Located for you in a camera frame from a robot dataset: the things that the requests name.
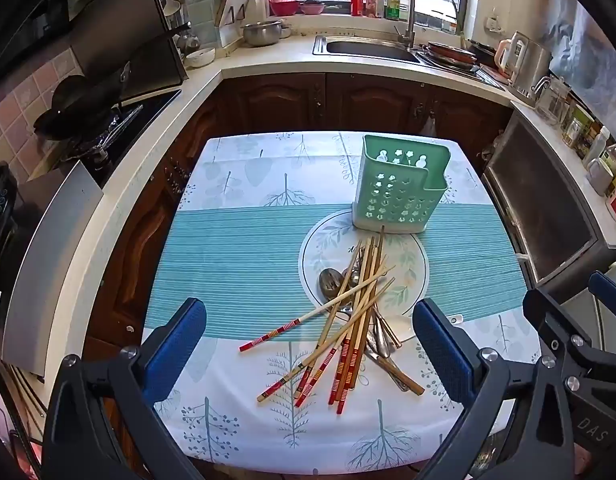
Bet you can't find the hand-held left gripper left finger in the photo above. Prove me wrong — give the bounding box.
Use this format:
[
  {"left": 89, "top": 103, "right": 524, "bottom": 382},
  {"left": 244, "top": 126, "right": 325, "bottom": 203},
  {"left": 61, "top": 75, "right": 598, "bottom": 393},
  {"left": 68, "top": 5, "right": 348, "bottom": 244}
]
[{"left": 40, "top": 297, "right": 209, "bottom": 480}]

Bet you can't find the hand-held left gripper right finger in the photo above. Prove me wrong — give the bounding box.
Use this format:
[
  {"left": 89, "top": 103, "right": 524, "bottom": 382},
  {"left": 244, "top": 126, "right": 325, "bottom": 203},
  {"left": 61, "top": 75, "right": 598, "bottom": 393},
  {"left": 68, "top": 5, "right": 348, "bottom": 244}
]
[{"left": 412, "top": 299, "right": 584, "bottom": 480}]

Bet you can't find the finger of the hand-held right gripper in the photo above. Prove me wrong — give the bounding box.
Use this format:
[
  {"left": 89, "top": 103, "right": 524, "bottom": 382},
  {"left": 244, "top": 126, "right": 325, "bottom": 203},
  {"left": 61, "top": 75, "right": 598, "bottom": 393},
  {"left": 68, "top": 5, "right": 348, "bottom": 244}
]
[
  {"left": 522, "top": 287, "right": 596, "bottom": 361},
  {"left": 588, "top": 271, "right": 616, "bottom": 312}
]

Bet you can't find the pile of wooden chopsticks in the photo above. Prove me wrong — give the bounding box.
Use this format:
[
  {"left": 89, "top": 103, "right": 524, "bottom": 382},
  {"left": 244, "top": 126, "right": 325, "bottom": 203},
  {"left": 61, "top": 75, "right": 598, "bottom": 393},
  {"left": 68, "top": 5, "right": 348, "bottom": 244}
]
[{"left": 238, "top": 225, "right": 425, "bottom": 417}]

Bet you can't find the large stainless steel spoon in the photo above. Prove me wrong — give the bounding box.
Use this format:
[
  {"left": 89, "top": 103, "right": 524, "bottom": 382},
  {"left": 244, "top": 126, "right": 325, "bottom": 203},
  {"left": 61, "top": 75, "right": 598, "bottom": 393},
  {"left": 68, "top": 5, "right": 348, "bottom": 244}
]
[{"left": 318, "top": 267, "right": 349, "bottom": 311}]

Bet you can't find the green plastic utensil holder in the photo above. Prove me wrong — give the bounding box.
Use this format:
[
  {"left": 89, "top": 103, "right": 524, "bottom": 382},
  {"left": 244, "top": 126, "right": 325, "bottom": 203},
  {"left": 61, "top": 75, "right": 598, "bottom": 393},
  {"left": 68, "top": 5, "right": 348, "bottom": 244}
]
[{"left": 351, "top": 134, "right": 450, "bottom": 235}]

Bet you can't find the stainless steel fork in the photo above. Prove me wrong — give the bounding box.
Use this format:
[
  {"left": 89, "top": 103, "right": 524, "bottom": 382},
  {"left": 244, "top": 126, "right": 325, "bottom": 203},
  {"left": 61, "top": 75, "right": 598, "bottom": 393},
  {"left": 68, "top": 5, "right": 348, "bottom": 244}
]
[{"left": 364, "top": 310, "right": 411, "bottom": 392}]

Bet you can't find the teal and white printed tablecloth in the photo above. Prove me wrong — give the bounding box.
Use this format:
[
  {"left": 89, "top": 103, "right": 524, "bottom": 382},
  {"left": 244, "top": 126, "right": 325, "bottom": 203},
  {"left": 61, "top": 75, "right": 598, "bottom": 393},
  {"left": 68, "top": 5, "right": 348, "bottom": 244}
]
[{"left": 140, "top": 131, "right": 544, "bottom": 476}]

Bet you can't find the dark glass built-in oven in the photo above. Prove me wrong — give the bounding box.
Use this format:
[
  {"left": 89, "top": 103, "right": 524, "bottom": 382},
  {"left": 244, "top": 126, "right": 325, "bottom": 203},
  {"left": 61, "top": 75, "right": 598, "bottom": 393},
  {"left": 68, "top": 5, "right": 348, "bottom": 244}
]
[{"left": 480, "top": 107, "right": 616, "bottom": 288}]

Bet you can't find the stainless steel panel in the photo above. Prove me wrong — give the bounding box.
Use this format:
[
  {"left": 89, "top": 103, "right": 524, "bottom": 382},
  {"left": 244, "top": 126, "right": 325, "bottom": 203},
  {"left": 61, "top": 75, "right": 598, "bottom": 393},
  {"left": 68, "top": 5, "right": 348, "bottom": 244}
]
[{"left": 2, "top": 160, "right": 105, "bottom": 378}]

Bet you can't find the row of seasoning jars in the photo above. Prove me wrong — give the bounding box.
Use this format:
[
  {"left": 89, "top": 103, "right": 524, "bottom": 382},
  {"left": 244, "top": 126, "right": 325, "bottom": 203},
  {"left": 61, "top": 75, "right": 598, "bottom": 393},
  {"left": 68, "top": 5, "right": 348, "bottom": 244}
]
[{"left": 560, "top": 102, "right": 616, "bottom": 221}]

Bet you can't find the glass pitcher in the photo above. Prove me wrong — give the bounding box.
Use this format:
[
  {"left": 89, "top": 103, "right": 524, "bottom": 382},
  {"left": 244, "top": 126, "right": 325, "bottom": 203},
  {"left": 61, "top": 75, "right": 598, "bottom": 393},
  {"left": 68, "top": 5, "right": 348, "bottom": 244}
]
[{"left": 532, "top": 75, "right": 571, "bottom": 123}]

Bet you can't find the black gas stove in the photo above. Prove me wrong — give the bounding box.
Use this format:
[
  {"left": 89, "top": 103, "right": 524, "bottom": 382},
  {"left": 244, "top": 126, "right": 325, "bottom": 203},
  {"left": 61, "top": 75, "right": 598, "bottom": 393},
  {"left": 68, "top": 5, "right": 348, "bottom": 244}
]
[{"left": 63, "top": 89, "right": 183, "bottom": 186}]

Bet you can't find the white electric kettle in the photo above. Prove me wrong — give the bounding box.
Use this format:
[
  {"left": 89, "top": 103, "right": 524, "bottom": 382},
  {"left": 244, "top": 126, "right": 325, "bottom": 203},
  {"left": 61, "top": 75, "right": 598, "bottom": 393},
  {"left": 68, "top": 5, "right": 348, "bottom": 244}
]
[{"left": 494, "top": 31, "right": 553, "bottom": 98}]

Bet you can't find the black wok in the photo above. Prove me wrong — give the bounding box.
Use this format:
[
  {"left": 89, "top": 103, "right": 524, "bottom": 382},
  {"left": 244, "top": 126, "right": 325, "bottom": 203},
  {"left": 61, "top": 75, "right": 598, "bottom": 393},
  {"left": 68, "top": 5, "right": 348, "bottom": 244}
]
[{"left": 34, "top": 62, "right": 131, "bottom": 141}]

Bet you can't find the red frying pan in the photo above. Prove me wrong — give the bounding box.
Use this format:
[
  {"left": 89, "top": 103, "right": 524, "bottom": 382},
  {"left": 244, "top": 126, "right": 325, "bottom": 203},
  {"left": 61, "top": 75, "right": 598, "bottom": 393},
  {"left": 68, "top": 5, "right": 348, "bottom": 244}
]
[{"left": 420, "top": 40, "right": 481, "bottom": 68}]

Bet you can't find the small white bowl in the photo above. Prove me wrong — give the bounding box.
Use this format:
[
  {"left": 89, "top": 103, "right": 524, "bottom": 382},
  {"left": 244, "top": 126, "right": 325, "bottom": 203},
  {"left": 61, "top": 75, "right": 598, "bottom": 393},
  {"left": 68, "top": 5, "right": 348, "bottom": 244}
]
[{"left": 184, "top": 47, "right": 216, "bottom": 68}]

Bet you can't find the beige kitchen countertop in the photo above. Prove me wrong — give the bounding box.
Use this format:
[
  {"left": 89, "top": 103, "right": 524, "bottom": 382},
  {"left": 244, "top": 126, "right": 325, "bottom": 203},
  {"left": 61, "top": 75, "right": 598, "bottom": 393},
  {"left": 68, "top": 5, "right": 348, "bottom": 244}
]
[{"left": 18, "top": 22, "right": 616, "bottom": 386}]

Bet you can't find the stainless steel sink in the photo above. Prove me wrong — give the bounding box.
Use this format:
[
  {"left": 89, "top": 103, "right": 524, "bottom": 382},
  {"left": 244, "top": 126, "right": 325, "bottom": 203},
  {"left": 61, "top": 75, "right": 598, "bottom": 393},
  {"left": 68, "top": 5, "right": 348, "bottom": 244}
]
[{"left": 313, "top": 35, "right": 424, "bottom": 66}]

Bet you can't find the steel mixing bowl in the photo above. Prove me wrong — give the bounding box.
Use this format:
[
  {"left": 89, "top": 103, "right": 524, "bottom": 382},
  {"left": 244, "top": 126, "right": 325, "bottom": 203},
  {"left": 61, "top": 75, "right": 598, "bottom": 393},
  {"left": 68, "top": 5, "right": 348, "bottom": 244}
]
[{"left": 240, "top": 19, "right": 285, "bottom": 48}]

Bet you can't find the stainless steel range hood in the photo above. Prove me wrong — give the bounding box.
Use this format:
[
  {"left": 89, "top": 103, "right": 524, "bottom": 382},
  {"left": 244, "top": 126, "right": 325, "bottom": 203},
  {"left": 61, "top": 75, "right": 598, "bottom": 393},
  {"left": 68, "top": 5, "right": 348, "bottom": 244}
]
[{"left": 70, "top": 0, "right": 189, "bottom": 93}]

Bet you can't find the chrome kitchen faucet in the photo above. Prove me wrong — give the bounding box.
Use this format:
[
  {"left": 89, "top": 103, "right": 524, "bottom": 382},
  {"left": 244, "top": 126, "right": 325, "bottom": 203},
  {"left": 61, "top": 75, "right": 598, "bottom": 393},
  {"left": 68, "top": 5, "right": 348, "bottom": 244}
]
[{"left": 390, "top": 0, "right": 419, "bottom": 50}]

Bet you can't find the wooden-handled metal utensil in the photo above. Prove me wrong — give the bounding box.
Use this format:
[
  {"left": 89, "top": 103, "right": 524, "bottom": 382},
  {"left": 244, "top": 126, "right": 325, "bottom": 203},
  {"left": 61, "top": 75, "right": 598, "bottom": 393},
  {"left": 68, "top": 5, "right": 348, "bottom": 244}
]
[{"left": 375, "top": 310, "right": 404, "bottom": 350}]

